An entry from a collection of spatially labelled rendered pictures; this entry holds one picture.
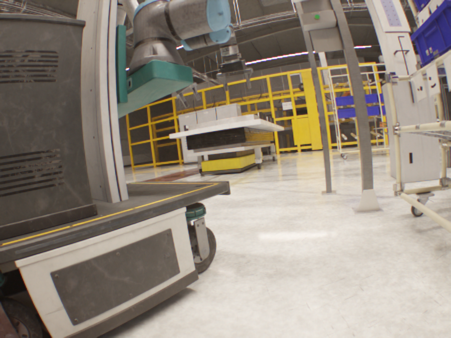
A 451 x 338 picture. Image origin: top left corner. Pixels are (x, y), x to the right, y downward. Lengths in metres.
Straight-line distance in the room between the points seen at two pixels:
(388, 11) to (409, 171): 1.48
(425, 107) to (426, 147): 0.34
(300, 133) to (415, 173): 6.74
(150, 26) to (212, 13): 0.20
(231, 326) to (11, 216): 0.58
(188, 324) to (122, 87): 0.74
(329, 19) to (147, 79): 1.09
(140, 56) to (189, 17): 0.19
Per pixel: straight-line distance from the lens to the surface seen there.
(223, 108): 8.40
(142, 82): 0.72
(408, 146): 2.15
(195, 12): 0.76
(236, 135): 3.74
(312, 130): 8.53
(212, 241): 0.88
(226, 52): 1.20
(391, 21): 2.48
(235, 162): 3.90
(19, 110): 0.58
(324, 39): 1.49
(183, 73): 0.75
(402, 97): 2.16
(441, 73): 1.32
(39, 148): 0.57
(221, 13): 0.76
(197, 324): 0.66
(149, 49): 0.75
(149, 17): 0.82
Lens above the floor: 0.44
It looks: 5 degrees down
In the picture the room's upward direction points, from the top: 7 degrees counter-clockwise
